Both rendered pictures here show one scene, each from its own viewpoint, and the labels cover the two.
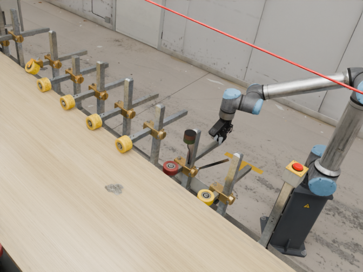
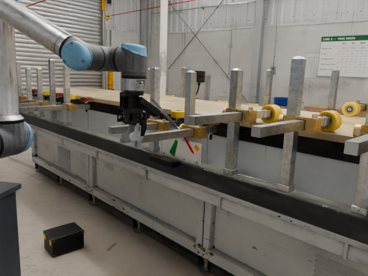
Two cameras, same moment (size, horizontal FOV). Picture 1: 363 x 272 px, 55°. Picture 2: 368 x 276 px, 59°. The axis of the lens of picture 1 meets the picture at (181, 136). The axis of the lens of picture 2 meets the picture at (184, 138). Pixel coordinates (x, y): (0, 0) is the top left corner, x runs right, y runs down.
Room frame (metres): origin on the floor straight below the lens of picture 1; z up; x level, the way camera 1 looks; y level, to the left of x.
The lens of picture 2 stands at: (2.85, 0.16, 1.09)
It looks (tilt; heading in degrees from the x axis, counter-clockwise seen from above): 11 degrees down; 190
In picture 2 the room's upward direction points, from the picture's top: 2 degrees clockwise
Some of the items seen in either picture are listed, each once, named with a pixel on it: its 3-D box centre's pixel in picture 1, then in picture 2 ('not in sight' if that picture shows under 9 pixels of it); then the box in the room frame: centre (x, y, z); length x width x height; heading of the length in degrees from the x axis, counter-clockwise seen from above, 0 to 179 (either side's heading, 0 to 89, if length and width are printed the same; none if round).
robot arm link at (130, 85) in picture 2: (226, 113); (134, 85); (1.69, -0.23, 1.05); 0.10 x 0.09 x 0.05; 54
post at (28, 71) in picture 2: not in sight; (29, 95); (0.22, -1.69, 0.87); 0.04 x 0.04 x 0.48; 54
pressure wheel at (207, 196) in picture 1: (204, 202); (178, 120); (1.16, -0.16, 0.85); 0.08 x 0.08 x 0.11
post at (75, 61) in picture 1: (76, 88); not in sight; (1.97, 0.74, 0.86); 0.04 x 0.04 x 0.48; 54
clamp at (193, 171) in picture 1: (185, 167); (193, 130); (1.40, -0.05, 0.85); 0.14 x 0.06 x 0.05; 54
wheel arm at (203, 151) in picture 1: (193, 158); (180, 133); (1.48, -0.09, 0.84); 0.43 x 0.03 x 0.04; 144
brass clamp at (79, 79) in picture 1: (74, 76); not in sight; (1.99, 0.76, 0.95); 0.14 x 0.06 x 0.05; 54
